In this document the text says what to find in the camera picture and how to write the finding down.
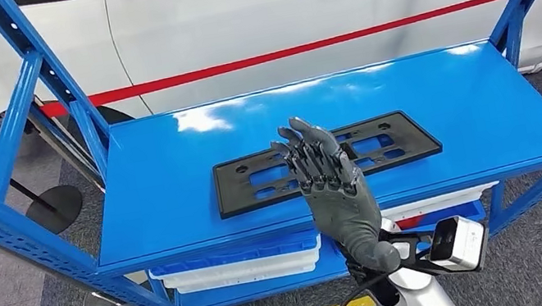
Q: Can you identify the red barrier belt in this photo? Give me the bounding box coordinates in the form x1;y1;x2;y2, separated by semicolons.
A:
0;0;542;184

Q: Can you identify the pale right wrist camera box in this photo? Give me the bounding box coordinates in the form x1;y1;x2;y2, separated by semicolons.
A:
422;210;497;280

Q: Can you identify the blue metal shelf rack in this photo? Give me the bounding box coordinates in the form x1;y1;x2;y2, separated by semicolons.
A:
0;0;542;306

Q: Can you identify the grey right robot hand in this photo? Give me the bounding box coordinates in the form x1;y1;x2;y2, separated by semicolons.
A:
266;103;404;290

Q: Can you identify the red item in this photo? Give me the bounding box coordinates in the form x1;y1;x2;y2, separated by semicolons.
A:
394;214;428;231

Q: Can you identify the white car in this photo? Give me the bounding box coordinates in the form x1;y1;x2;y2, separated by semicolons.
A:
0;0;542;165

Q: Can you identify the black plastic plate holder part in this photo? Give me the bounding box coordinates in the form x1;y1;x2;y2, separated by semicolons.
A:
207;103;449;221

